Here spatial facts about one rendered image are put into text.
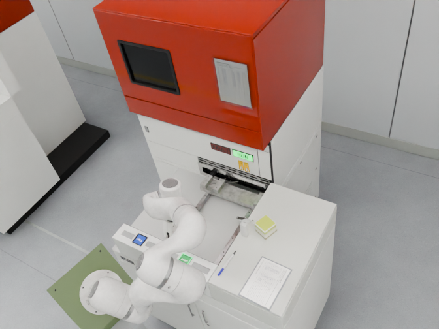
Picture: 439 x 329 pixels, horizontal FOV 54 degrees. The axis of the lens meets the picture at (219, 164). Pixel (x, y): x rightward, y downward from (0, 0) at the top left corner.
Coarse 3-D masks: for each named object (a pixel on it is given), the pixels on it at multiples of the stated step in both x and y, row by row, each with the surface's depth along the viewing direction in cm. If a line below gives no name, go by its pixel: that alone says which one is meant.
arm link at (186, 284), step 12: (180, 264) 129; (180, 276) 126; (192, 276) 128; (132, 288) 142; (144, 288) 137; (156, 288) 136; (168, 288) 126; (180, 288) 127; (192, 288) 128; (204, 288) 131; (132, 300) 143; (144, 300) 138; (156, 300) 136; (168, 300) 134; (180, 300) 132; (192, 300) 130; (132, 312) 154; (144, 312) 150
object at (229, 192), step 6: (216, 180) 238; (210, 186) 236; (228, 186) 234; (210, 192) 234; (222, 192) 232; (228, 192) 231; (234, 192) 231; (240, 192) 230; (246, 192) 229; (228, 198) 230; (234, 198) 227; (240, 198) 227; (246, 198) 226; (252, 198) 226; (240, 204) 227; (246, 204) 224; (252, 204) 223
